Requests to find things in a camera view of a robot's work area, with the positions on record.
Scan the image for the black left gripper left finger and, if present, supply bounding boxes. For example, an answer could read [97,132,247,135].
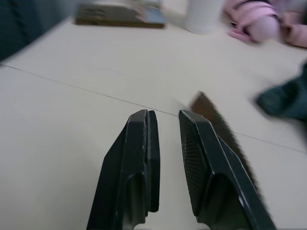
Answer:
[86,109,161,230]

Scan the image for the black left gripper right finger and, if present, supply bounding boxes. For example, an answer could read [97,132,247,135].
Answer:
[178,109,277,230]

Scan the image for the brown braided belt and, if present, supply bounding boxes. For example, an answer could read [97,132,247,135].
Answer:
[189,90,270,211]

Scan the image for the blue denim shorts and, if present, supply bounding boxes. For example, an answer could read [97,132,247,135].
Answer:
[255,61,307,123]

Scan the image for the smartphone in brown case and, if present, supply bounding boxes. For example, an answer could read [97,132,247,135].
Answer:
[75,4,166,29]

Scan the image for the white thermos bottle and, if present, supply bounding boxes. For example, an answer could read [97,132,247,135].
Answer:
[184,0,225,35]

